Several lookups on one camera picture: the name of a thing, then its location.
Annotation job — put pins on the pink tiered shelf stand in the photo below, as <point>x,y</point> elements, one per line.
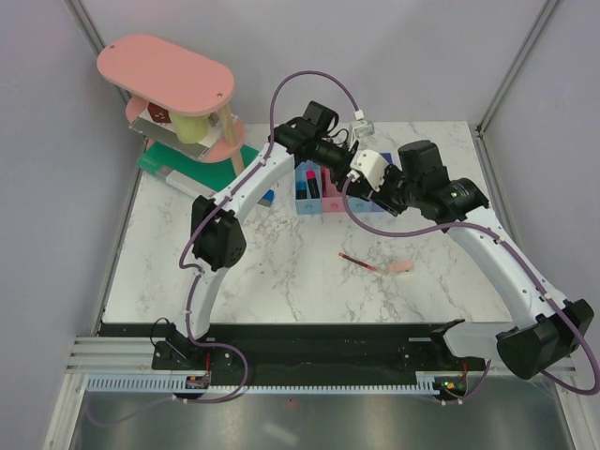
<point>181,81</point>

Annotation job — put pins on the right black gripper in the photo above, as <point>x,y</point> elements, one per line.
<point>371,194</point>

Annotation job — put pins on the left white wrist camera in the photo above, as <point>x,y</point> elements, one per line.
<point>360,129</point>

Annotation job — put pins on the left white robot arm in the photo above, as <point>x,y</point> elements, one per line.
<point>217,242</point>

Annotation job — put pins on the red pen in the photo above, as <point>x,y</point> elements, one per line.
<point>323,185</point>
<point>362,264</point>

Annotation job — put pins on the blue pencil sharpener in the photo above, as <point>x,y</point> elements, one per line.
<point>268,198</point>

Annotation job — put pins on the purple drawer bin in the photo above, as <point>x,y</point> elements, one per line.
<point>375,208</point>

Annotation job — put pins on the pink eraser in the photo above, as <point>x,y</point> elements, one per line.
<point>400,267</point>

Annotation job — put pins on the light blue cable duct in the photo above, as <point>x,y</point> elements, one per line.
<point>185,384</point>

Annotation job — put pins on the blue cap black highlighter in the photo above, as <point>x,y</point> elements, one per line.
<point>301,190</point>

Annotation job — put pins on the pink cap black highlighter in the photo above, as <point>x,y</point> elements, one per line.
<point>312,184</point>

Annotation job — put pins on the pink drawer bin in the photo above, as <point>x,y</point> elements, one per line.
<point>332,203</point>

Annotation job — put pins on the cream yellow cylinder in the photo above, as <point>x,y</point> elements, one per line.
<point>190,129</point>

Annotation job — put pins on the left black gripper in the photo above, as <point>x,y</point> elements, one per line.
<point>339,175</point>

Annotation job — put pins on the dark red card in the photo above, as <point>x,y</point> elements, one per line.
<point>158,114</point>

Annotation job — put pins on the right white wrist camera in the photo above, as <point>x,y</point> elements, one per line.
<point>369,165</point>

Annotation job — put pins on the light blue drawer bin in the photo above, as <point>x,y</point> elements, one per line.
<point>308,191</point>

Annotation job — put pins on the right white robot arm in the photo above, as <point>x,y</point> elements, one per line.
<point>545,326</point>

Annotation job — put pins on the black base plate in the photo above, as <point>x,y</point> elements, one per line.
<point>309,353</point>

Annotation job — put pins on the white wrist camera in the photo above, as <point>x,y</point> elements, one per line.
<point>369,165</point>
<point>360,129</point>

